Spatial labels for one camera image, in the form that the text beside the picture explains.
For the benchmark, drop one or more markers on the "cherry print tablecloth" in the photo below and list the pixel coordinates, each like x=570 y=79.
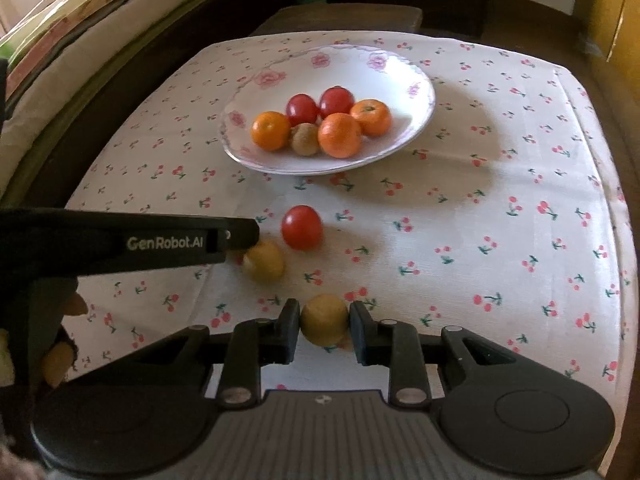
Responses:
x=475 y=160

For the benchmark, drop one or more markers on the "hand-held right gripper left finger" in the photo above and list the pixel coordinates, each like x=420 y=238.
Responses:
x=290 y=331

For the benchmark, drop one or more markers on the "brown longan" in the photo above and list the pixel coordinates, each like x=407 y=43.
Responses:
x=304 y=140
x=324 y=320
x=265 y=262

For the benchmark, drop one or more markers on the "light wooden wardrobe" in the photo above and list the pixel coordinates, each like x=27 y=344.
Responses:
x=612 y=15

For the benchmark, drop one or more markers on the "beige mattress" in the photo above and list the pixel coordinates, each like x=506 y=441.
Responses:
x=60 y=90

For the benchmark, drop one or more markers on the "brown bench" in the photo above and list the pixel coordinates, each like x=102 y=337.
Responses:
x=350 y=18

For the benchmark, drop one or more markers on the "red cherry tomato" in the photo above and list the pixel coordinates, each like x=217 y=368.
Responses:
x=336 y=102
x=302 y=109
x=301 y=226

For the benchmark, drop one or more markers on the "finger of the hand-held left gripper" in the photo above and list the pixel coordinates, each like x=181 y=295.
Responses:
x=245 y=232

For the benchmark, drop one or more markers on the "white floral rimmed plate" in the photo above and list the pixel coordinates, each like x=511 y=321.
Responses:
x=395 y=80

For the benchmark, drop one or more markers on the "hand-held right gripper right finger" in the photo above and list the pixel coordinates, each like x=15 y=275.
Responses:
x=361 y=332

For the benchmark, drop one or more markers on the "person's left hand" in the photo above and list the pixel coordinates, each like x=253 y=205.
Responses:
x=59 y=365

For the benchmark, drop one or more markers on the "small orange mandarin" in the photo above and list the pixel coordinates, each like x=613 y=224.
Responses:
x=340 y=135
x=271 y=131
x=371 y=117

